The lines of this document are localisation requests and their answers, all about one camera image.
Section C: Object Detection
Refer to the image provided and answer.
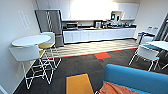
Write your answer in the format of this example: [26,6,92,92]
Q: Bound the white chair teal seat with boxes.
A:
[141,35,156,46]

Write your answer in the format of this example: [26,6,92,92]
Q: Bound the round white table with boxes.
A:
[11,34,52,48]

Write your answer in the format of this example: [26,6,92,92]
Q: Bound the white dining chair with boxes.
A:
[128,44,161,72]

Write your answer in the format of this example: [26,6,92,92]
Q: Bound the dark built-in appliance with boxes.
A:
[110,10,125,23]

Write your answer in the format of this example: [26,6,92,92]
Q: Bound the white kitchen base cabinets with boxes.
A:
[62,27,138,45]

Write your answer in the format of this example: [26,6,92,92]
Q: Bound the yellow seat chair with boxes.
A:
[37,41,63,70]

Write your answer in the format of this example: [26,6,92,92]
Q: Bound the large blue sofa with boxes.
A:
[94,63,168,94]

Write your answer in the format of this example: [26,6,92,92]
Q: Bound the white kitchen wall cabinets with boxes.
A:
[35,0,140,22]

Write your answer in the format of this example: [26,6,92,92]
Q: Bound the white shell chair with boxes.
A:
[40,31,57,44]

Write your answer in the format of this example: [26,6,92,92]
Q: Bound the silver refrigerator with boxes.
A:
[34,9,65,48]

